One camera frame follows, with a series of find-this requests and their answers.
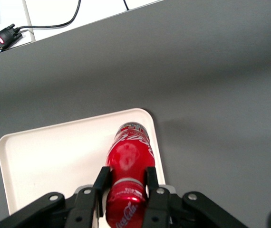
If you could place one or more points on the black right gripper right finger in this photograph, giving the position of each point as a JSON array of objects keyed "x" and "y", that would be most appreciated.
[{"x": 158, "y": 206}]

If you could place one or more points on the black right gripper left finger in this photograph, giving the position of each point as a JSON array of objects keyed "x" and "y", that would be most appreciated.
[{"x": 85, "y": 204}]

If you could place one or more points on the red coke bottle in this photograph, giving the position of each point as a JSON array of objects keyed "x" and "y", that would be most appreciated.
[{"x": 130, "y": 156}]

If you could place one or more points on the cream plastic tray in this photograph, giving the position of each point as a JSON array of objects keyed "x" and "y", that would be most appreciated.
[{"x": 54, "y": 161}]

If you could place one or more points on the black connector with red light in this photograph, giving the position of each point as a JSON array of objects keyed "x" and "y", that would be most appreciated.
[{"x": 6, "y": 36}]

